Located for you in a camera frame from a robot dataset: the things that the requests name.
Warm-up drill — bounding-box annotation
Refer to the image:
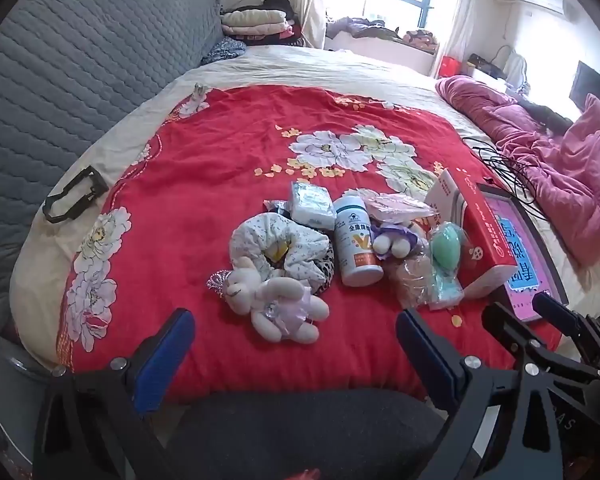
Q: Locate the black cable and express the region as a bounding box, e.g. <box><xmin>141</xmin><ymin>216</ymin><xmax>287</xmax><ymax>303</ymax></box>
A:
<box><xmin>467</xmin><ymin>137</ymin><xmax>551</xmax><ymax>221</ymax></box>

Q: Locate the clear packet beige sponge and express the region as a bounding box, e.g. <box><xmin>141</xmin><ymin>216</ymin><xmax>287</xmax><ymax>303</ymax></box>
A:
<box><xmin>387</xmin><ymin>255</ymin><xmax>436</xmax><ymax>311</ymax></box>

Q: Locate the red bag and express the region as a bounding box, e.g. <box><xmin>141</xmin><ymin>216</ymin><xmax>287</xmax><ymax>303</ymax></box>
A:
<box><xmin>437</xmin><ymin>55</ymin><xmax>463</xmax><ymax>79</ymax></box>

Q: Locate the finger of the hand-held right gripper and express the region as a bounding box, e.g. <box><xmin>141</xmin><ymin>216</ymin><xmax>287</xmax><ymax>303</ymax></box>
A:
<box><xmin>481</xmin><ymin>301</ymin><xmax>546</xmax><ymax>368</ymax></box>
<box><xmin>532</xmin><ymin>291</ymin><xmax>588</xmax><ymax>336</ymax></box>

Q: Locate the dark speckled cloth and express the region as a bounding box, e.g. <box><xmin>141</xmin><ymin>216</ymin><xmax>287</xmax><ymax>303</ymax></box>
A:
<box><xmin>200</xmin><ymin>36</ymin><xmax>248</xmax><ymax>66</ymax></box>

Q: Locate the green egg sponge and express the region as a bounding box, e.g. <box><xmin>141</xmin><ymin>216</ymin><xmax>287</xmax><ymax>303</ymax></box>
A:
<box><xmin>430</xmin><ymin>222</ymin><xmax>468</xmax><ymax>273</ymax></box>

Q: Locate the grey quilted headboard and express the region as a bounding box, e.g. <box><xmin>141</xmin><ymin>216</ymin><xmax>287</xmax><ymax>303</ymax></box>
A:
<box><xmin>0</xmin><ymin>0</ymin><xmax>226</xmax><ymax>333</ymax></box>

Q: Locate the pile of clothes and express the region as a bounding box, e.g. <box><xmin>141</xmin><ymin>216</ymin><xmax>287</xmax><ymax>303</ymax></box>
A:
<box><xmin>325</xmin><ymin>15</ymin><xmax>438</xmax><ymax>53</ymax></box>

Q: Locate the pale teal tissue pack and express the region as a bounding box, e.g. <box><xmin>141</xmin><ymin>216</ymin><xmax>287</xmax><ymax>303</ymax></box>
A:
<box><xmin>427</xmin><ymin>270</ymin><xmax>466</xmax><ymax>311</ymax></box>
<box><xmin>287</xmin><ymin>180</ymin><xmax>337</xmax><ymax>228</ymax></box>

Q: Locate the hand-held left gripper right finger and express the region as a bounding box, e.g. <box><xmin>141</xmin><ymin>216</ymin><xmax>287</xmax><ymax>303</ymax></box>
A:
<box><xmin>395</xmin><ymin>308</ymin><xmax>566</xmax><ymax>480</ymax></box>

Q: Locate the white chair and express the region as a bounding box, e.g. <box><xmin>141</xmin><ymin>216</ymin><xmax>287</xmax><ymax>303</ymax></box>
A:
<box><xmin>505</xmin><ymin>45</ymin><xmax>531</xmax><ymax>92</ymax></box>

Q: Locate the small purple dress plush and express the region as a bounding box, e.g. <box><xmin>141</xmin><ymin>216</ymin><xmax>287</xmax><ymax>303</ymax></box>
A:
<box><xmin>370</xmin><ymin>220</ymin><xmax>431</xmax><ymax>263</ymax></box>

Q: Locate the cream plush bunny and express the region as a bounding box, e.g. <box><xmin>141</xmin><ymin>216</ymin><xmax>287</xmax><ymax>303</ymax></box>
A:
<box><xmin>207</xmin><ymin>255</ymin><xmax>331</xmax><ymax>346</ymax></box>

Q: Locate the pink packet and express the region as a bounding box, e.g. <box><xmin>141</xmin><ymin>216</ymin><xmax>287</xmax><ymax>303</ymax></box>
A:
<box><xmin>352</xmin><ymin>187</ymin><xmax>438</xmax><ymax>224</ymax></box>

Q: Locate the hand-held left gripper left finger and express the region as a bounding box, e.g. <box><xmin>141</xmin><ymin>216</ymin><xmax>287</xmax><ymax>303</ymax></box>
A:
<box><xmin>32</xmin><ymin>307</ymin><xmax>197</xmax><ymax>480</ymax></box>

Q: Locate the pink duvet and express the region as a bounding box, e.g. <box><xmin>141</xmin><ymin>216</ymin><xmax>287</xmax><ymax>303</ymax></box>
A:
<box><xmin>435</xmin><ymin>75</ymin><xmax>600</xmax><ymax>267</ymax></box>

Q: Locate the stack of folded clothes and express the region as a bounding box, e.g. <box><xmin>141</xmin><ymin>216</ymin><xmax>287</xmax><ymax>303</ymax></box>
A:
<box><xmin>220</xmin><ymin>0</ymin><xmax>311</xmax><ymax>48</ymax></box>

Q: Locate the dark grey cloth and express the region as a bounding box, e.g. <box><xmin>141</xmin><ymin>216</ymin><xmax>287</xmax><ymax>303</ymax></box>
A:
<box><xmin>167</xmin><ymin>389</ymin><xmax>448</xmax><ymax>480</ymax></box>

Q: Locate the black garment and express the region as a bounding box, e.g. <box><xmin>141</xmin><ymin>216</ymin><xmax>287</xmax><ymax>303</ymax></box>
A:
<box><xmin>517</xmin><ymin>92</ymin><xmax>576</xmax><ymax>131</ymax></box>

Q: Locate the white supplement bottle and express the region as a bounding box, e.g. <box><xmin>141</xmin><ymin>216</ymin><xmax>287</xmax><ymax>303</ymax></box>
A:
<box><xmin>332</xmin><ymin>192</ymin><xmax>385</xmax><ymax>288</ymax></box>

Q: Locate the white curtain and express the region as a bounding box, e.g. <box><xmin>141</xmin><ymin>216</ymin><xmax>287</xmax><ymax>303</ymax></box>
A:
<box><xmin>295</xmin><ymin>0</ymin><xmax>342</xmax><ymax>51</ymax></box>
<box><xmin>430</xmin><ymin>0</ymin><xmax>491</xmax><ymax>78</ymax></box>

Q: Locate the red tissue box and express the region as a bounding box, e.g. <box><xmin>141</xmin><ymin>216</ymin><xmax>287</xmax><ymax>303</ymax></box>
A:
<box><xmin>425</xmin><ymin>167</ymin><xmax>523</xmax><ymax>301</ymax></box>

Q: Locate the black television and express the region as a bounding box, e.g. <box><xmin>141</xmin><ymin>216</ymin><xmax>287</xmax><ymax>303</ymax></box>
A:
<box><xmin>567</xmin><ymin>60</ymin><xmax>600</xmax><ymax>116</ymax></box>

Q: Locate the white air conditioner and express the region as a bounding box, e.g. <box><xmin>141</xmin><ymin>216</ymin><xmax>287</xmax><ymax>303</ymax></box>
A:
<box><xmin>512</xmin><ymin>0</ymin><xmax>581</xmax><ymax>23</ymax></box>

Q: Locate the red floral blanket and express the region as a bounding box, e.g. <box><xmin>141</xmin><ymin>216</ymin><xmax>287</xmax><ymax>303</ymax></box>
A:
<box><xmin>55</xmin><ymin>85</ymin><xmax>561</xmax><ymax>403</ymax></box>

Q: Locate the black box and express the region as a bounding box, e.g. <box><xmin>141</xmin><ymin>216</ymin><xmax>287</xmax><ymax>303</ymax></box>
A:
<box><xmin>467</xmin><ymin>52</ymin><xmax>508</xmax><ymax>81</ymax></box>

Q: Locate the black strap buckle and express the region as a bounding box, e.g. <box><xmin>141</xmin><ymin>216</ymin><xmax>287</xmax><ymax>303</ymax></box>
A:
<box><xmin>42</xmin><ymin>166</ymin><xmax>107</xmax><ymax>223</ymax></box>

